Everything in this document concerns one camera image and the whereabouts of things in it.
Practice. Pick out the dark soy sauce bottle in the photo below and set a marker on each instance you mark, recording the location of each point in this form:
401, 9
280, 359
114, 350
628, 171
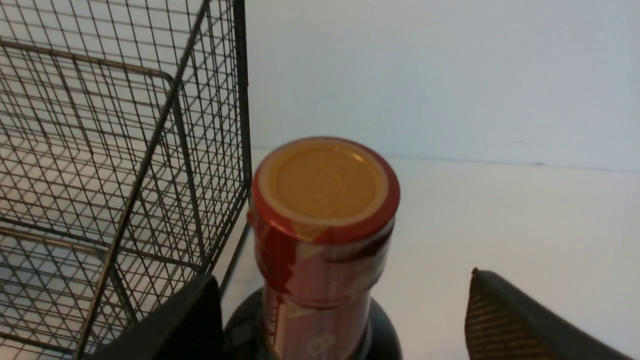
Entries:
322, 212

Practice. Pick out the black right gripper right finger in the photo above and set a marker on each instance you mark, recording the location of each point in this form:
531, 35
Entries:
503, 323

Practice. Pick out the black wire mesh shelf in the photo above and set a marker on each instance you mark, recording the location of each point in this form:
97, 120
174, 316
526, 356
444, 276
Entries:
125, 163

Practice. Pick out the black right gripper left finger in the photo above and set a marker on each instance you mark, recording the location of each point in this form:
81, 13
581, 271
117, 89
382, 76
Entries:
188, 326

